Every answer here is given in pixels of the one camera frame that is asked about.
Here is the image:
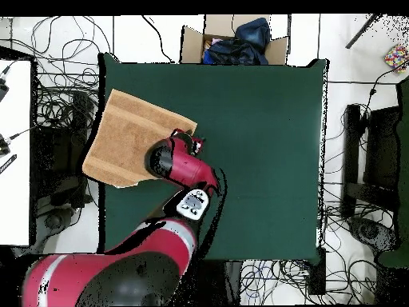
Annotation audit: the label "orange terry towel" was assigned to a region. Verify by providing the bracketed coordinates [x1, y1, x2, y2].
[81, 89, 198, 189]

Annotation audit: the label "colourful dotted item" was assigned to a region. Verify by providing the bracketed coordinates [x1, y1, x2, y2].
[383, 43, 409, 74]

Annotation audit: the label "dark green table cloth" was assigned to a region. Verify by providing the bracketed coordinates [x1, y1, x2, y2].
[97, 53, 329, 265]

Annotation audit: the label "cardboard box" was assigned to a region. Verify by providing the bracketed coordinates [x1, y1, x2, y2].
[180, 14, 291, 66]

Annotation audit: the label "dark blue clothing pile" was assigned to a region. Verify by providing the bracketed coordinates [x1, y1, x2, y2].
[201, 17, 272, 66]

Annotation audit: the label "black equipment stand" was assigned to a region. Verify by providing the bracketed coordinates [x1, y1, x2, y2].
[340, 103, 403, 219]
[31, 92, 94, 213]

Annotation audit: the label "white side table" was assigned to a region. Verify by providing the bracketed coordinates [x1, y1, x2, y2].
[0, 58, 34, 247]

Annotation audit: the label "green covered furniture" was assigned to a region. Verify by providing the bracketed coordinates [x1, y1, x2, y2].
[376, 76, 409, 269]

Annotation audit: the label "grey metal bar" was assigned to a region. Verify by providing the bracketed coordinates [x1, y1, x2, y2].
[345, 14, 382, 50]

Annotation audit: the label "black cable tangle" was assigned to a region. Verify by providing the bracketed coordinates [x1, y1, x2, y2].
[6, 15, 113, 209]
[239, 258, 320, 306]
[319, 63, 409, 305]

